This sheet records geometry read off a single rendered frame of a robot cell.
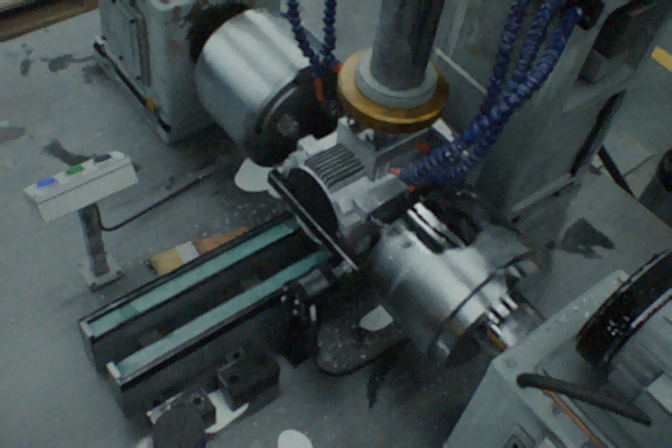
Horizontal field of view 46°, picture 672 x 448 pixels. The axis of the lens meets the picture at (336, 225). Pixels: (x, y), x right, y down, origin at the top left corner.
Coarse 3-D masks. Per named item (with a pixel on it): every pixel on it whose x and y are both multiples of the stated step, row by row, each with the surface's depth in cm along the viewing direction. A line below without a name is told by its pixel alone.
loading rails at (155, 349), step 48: (240, 240) 143; (288, 240) 148; (144, 288) 134; (192, 288) 138; (240, 288) 147; (96, 336) 129; (144, 336) 138; (192, 336) 131; (240, 336) 139; (144, 384) 128
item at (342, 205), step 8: (296, 152) 137; (304, 152) 136; (296, 160) 135; (304, 160) 136; (416, 160) 138; (336, 200) 131; (344, 200) 130; (288, 208) 146; (336, 208) 131; (344, 208) 130; (352, 208) 131
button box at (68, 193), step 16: (112, 160) 131; (128, 160) 132; (64, 176) 130; (80, 176) 128; (96, 176) 129; (112, 176) 131; (128, 176) 132; (32, 192) 126; (48, 192) 125; (64, 192) 127; (80, 192) 128; (96, 192) 130; (112, 192) 131; (32, 208) 128; (48, 208) 126; (64, 208) 127; (80, 208) 129
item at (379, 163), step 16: (352, 128) 135; (352, 144) 134; (368, 144) 135; (384, 144) 136; (400, 144) 132; (368, 160) 132; (384, 160) 132; (400, 160) 136; (368, 176) 134; (384, 176) 136
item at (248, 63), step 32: (224, 32) 145; (256, 32) 143; (288, 32) 144; (224, 64) 142; (256, 64) 139; (288, 64) 138; (224, 96) 143; (256, 96) 138; (288, 96) 139; (224, 128) 148; (256, 128) 140; (288, 128) 141; (320, 128) 153; (256, 160) 148
